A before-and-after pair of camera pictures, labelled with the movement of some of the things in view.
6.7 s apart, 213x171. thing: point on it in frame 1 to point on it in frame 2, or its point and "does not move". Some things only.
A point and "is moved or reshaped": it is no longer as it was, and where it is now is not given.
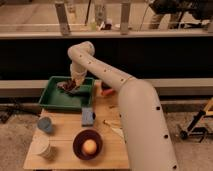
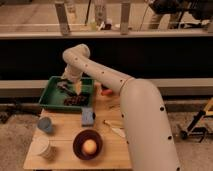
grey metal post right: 124,23 does not move
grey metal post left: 63,18 does not move
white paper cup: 40,145 does not move
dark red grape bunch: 67,85 is moved or reshaped
